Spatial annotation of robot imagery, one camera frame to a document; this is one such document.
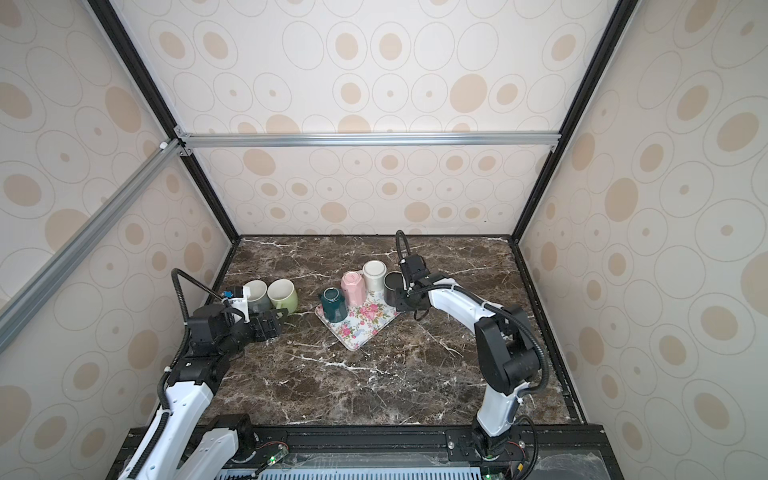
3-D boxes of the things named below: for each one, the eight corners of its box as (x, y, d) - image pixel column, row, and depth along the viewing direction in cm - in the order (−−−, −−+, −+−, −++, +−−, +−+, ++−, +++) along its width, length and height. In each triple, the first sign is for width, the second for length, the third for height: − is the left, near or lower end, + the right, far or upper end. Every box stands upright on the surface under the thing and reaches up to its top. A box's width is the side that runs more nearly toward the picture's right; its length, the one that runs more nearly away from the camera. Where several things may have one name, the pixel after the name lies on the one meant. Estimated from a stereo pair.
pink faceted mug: (344, 307, 102) (340, 289, 93) (346, 290, 106) (342, 271, 98) (365, 307, 102) (363, 289, 93) (366, 290, 106) (364, 271, 98)
